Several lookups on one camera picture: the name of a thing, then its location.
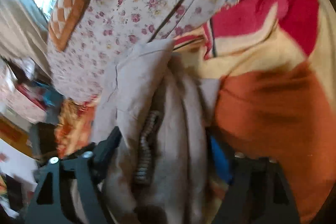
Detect orange checkered cushion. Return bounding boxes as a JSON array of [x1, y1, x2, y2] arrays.
[[49, 0, 90, 51]]

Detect beige zip-up jacket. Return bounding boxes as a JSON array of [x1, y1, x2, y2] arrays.
[[71, 39, 221, 224]]

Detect orange red yellow blanket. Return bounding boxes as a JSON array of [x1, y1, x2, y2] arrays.
[[56, 0, 335, 223]]

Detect beige curtain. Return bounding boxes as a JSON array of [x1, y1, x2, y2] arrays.
[[1, 0, 51, 76]]

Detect blue plastic bag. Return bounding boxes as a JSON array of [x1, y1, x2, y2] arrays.
[[35, 81, 64, 107]]

